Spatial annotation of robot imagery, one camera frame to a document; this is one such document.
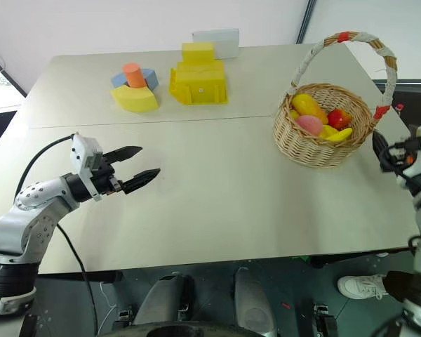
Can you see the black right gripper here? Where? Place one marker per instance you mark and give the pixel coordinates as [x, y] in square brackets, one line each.
[401, 154]

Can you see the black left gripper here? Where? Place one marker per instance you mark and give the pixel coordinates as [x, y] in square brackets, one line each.
[103, 179]

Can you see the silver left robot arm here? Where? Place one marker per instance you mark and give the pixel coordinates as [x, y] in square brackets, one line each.
[24, 217]

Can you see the yellow toy banana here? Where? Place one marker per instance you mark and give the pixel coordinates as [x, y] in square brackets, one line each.
[337, 135]

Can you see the black side table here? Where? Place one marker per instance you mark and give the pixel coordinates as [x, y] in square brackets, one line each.
[412, 100]

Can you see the yellow foam arc block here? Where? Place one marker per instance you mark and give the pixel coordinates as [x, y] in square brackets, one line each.
[133, 98]

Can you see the pink toy peach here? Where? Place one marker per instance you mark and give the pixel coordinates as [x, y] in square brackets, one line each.
[310, 125]

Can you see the yellow toy mango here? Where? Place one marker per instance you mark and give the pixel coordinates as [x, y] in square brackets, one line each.
[307, 105]

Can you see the blue foam arc block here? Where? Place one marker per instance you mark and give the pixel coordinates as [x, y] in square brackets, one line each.
[118, 80]
[151, 79]

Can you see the orange foam cylinder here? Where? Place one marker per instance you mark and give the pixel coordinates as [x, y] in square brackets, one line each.
[135, 75]

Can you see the small yellow toy fruit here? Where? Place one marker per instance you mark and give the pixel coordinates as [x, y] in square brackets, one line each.
[294, 114]

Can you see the yellow plastic printed holder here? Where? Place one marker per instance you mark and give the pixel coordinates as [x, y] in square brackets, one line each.
[200, 84]

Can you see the yellow foam rectangular block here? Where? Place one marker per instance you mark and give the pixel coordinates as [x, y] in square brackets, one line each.
[196, 52]

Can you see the white sneaker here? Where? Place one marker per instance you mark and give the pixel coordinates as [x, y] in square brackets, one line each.
[359, 287]

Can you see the white foam rectangular block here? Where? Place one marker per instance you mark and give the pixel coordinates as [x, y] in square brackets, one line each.
[226, 44]

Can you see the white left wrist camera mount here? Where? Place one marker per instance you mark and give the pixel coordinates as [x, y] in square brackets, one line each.
[86, 149]

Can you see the dark window frame post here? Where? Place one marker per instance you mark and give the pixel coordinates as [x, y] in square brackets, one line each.
[307, 21]

